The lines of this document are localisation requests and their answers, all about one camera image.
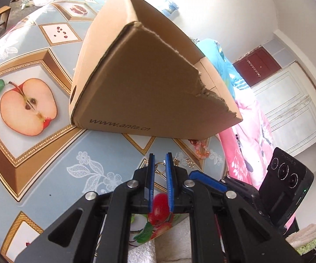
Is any red door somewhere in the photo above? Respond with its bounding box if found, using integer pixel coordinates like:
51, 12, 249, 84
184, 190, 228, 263
233, 46, 282, 87

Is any blue blanket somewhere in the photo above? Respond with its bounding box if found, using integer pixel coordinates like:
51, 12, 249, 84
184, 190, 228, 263
196, 39, 250, 107

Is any blue water bottle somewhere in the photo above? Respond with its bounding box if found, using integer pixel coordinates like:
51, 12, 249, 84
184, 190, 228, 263
162, 0, 179, 13

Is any white wardrobe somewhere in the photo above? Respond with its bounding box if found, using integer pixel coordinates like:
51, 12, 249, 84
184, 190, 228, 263
251, 60, 316, 156

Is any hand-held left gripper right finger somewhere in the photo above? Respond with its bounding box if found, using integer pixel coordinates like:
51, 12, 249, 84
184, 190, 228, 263
165, 152, 304, 263

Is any brown cardboard box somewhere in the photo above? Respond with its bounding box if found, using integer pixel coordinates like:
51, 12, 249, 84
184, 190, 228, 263
69, 0, 243, 140

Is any gold butterfly charm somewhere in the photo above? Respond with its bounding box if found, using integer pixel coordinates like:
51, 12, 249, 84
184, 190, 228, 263
155, 157, 196, 175

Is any white fluffy towel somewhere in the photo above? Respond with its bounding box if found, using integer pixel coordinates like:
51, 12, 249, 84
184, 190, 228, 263
128, 219, 316, 263

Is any pink bead bracelet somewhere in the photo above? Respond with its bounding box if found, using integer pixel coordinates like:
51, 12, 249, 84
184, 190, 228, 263
189, 140, 212, 159

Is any pink floral blanket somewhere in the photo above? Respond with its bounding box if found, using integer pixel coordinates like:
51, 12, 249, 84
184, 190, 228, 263
220, 88, 297, 228

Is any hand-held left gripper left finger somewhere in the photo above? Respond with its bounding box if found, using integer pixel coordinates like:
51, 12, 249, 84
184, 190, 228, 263
15, 153, 156, 263

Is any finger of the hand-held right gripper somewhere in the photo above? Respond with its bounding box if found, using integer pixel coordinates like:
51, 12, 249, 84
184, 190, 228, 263
189, 171, 230, 195

